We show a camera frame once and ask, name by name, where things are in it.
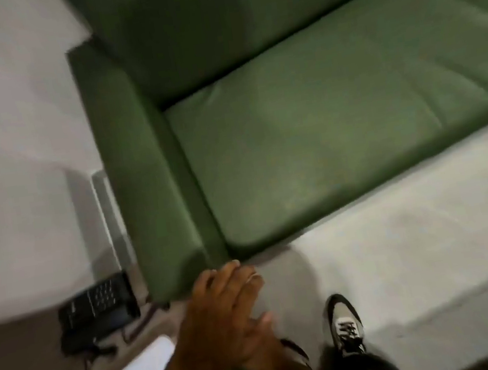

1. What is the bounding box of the person's left hand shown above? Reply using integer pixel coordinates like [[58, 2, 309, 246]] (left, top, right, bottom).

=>
[[165, 256, 278, 370]]

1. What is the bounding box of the person's right hand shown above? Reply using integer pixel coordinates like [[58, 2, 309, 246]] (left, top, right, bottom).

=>
[[233, 310, 290, 370]]

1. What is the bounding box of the grey and black right sneaker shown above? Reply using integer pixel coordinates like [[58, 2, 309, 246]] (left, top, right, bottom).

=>
[[318, 291, 369, 360]]

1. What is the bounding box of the black desk telephone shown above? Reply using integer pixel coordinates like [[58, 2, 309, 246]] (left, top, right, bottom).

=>
[[51, 270, 146, 359]]

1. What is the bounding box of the green leather sofa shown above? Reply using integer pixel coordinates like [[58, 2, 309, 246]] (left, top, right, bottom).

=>
[[59, 0, 488, 313]]

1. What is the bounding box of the green sofa seat cushion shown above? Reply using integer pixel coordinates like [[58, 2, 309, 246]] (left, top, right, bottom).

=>
[[149, 0, 488, 267]]

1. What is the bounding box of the black telephone cable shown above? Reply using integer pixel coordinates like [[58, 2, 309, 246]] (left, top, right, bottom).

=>
[[76, 300, 181, 370]]

